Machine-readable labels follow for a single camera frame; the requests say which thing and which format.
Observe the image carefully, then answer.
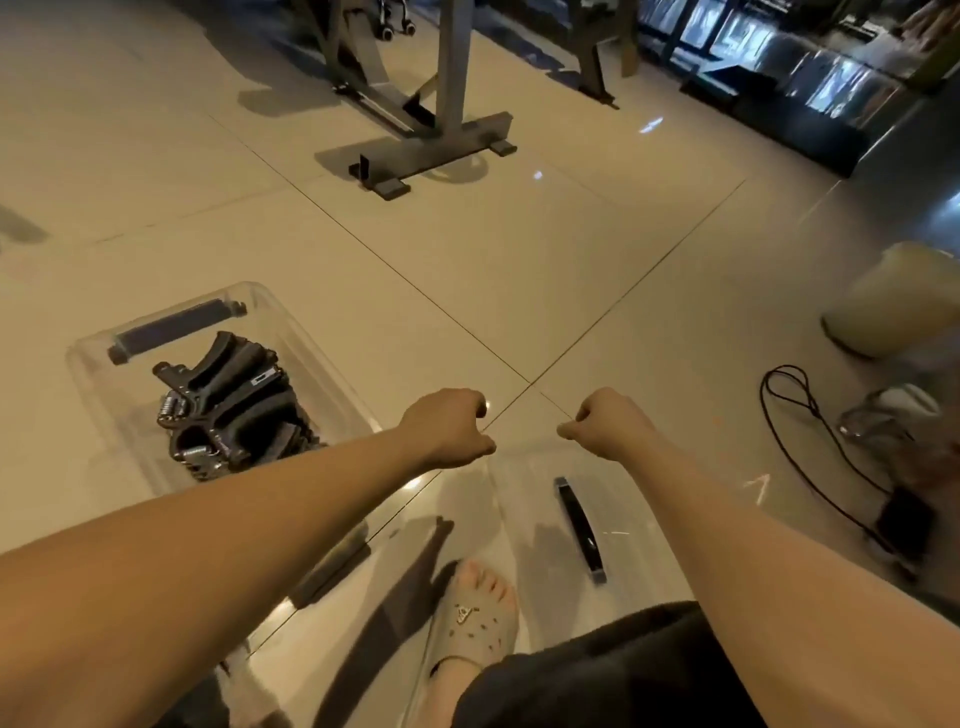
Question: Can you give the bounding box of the person's right hand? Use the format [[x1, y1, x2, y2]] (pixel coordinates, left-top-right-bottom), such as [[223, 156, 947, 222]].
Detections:
[[556, 387, 658, 463]]

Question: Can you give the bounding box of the person's left hand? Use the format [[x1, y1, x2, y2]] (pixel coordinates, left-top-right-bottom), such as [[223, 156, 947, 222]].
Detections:
[[397, 388, 498, 472]]

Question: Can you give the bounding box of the clear lid with black handle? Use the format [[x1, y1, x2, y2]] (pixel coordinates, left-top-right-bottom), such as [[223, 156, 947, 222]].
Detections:
[[485, 438, 699, 654]]

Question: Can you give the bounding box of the black spring grip strengthener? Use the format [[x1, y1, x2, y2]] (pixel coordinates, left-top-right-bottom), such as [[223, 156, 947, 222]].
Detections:
[[170, 389, 324, 483], [152, 329, 283, 433]]

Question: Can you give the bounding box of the clear plastic storage box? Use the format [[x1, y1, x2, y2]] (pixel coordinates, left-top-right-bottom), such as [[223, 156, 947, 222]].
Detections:
[[65, 281, 451, 676]]

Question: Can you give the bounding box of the person's right forearm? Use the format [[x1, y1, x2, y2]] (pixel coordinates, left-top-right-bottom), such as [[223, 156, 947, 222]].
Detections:
[[637, 427, 960, 728]]

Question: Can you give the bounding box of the person's left forearm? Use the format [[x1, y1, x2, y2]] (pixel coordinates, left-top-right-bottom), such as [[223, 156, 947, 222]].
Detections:
[[0, 427, 421, 728]]

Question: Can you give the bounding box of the beige right slipper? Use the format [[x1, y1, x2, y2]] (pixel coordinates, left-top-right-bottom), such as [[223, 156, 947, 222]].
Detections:
[[419, 558, 520, 684]]

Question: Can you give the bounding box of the beige slipper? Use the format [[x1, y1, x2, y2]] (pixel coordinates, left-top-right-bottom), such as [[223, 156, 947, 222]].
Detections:
[[217, 644, 294, 728], [419, 558, 520, 684]]

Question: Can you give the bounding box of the small white object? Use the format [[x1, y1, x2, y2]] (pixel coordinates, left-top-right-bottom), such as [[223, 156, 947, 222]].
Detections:
[[838, 383, 943, 444]]

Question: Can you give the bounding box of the small black device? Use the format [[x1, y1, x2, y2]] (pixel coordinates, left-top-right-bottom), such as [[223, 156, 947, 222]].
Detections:
[[873, 487, 939, 564]]

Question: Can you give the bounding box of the cream round bin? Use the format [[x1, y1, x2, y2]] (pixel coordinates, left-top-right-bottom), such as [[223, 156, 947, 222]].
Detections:
[[821, 241, 960, 360]]

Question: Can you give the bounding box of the beige left slipper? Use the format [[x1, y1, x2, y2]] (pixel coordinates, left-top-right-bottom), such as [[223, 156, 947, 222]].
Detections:
[[217, 644, 294, 728]]

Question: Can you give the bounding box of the black weight bench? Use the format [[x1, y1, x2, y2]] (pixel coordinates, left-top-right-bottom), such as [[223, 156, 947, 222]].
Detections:
[[554, 0, 639, 106]]

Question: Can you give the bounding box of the dark dumbbell rack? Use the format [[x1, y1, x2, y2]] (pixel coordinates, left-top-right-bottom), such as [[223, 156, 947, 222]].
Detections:
[[637, 0, 960, 178]]

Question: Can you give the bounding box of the black cable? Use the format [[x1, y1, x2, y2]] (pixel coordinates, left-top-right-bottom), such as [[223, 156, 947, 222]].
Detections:
[[759, 365, 901, 541]]

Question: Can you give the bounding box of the grey metal machine frame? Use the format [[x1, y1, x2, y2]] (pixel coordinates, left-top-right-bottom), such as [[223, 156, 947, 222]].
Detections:
[[292, 0, 519, 202]]

